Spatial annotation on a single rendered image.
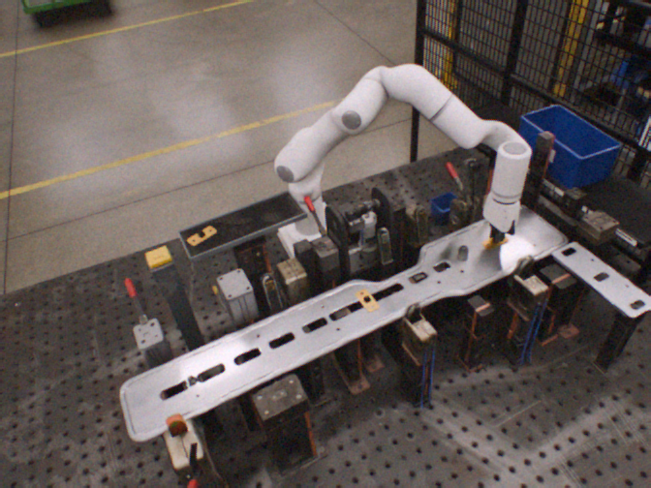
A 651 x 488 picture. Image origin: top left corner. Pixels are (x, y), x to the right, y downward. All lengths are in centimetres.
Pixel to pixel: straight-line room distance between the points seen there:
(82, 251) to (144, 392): 222
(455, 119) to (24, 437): 159
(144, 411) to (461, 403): 91
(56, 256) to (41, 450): 195
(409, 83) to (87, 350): 140
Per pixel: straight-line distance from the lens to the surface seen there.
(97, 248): 357
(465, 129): 146
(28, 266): 368
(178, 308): 167
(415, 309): 138
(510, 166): 149
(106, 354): 201
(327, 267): 158
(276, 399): 133
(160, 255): 155
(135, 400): 147
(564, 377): 182
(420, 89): 143
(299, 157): 173
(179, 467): 128
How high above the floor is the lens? 217
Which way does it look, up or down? 44 degrees down
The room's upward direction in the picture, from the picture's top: 6 degrees counter-clockwise
